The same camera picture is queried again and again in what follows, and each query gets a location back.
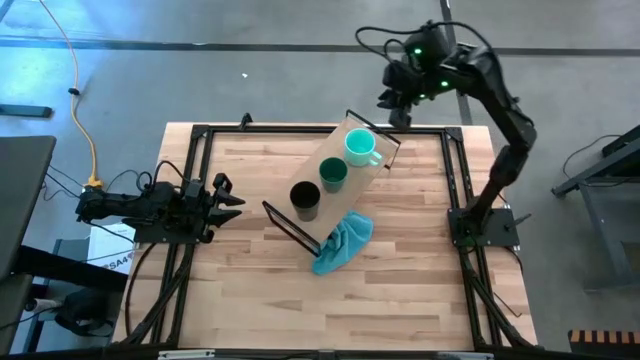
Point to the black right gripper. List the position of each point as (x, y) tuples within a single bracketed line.
[(402, 82)]

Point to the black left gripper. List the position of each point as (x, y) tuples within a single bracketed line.
[(197, 210)]

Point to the mint green mug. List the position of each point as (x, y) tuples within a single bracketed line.
[(357, 140)]

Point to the black plastic cup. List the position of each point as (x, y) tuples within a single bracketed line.
[(305, 197)]

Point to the dark green plastic cup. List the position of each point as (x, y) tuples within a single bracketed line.
[(333, 170)]

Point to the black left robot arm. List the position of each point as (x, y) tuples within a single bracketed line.
[(125, 205)]

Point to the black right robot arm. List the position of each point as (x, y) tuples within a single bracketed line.
[(510, 120)]

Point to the white cardboard box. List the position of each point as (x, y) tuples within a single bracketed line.
[(107, 250)]

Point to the blue cloth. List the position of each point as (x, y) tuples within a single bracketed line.
[(345, 245)]

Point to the black bag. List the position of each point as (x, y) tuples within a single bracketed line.
[(82, 310)]

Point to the grey side table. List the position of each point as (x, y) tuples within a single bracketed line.
[(25, 190)]

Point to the black flat floor bar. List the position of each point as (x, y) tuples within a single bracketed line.
[(25, 111)]

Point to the dark metal trolley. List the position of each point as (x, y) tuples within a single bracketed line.
[(615, 165)]

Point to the orange black striped block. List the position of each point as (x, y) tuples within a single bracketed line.
[(600, 336)]

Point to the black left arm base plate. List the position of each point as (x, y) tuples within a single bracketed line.
[(165, 236)]

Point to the black aluminium table frame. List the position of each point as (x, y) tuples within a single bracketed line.
[(275, 129)]

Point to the wooden shelf with black frame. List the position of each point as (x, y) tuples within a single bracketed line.
[(320, 210)]

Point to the white metal bracket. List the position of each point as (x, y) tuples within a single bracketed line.
[(465, 356), (185, 354)]

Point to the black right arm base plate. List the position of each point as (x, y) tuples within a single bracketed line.
[(500, 225)]

